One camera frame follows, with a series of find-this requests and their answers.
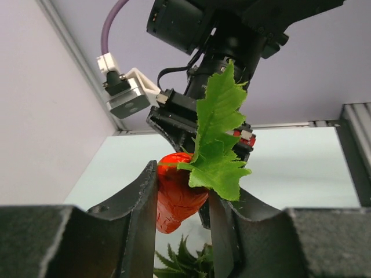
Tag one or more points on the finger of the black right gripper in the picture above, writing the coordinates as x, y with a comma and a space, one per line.
204, 215

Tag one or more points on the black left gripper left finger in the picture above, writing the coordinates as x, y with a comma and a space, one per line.
115, 238

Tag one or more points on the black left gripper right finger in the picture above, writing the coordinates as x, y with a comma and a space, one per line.
252, 239

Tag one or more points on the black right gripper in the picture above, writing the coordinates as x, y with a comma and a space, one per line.
176, 121

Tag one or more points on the small toy pineapple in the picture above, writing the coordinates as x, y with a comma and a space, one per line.
183, 264

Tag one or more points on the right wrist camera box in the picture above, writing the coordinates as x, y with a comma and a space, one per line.
128, 93

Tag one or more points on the aluminium frame rail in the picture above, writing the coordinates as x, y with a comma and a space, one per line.
353, 129

